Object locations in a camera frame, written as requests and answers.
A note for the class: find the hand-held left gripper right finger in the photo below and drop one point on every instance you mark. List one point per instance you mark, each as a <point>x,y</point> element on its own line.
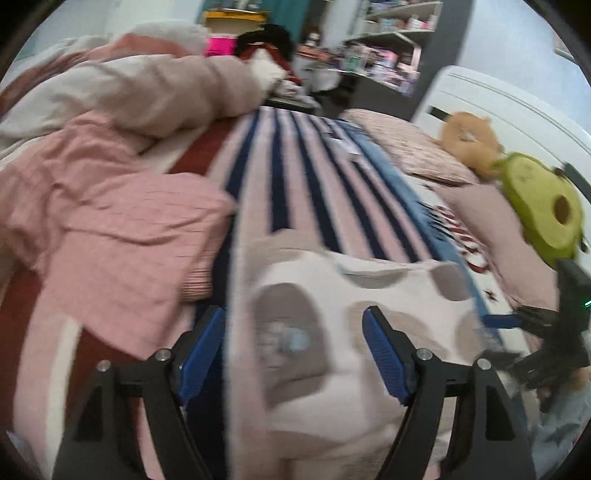
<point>383,355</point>

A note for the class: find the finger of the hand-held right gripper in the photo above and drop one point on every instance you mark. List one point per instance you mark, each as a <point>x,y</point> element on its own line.
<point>503,321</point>
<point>540,369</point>

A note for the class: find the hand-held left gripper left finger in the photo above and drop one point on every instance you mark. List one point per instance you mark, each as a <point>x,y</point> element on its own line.
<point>203,350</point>

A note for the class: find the cream grey-spotted pants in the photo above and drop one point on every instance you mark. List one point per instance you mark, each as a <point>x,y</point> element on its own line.
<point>351,295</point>

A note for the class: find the avocado plush toy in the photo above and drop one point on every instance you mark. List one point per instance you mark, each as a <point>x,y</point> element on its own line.
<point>531,194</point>

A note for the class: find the black bar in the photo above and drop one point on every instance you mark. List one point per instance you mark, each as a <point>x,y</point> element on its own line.
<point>577,175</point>

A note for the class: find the pink ribbed cloth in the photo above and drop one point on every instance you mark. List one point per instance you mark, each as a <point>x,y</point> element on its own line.
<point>115,230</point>

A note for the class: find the orange plush toy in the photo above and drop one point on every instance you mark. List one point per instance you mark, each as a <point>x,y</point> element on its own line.
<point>466,138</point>

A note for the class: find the striped printed blanket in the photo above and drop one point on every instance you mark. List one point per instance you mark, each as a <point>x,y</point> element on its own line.
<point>295,184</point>

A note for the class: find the floral pillow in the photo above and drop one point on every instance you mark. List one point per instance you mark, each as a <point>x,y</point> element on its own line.
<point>406,143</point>

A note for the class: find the white headboard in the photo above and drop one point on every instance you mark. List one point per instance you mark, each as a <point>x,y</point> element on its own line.
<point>508,106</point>

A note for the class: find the pink grey white duvet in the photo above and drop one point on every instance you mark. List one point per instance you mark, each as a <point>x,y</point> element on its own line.
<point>138,87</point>

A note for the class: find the grey bookshelf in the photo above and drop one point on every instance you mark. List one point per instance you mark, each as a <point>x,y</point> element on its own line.
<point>443,46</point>

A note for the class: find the red garment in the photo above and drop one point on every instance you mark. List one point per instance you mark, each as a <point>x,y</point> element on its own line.
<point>288,69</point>

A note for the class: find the pink shopping bag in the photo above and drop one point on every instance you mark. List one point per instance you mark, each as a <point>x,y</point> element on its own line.
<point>220,47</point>

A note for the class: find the black garment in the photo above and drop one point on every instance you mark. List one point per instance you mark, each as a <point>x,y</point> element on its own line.
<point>277,37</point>

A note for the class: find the yellow shelf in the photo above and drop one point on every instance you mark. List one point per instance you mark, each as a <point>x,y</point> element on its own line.
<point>235,17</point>

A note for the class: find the teal curtain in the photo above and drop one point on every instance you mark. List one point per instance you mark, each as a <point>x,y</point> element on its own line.
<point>293,11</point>

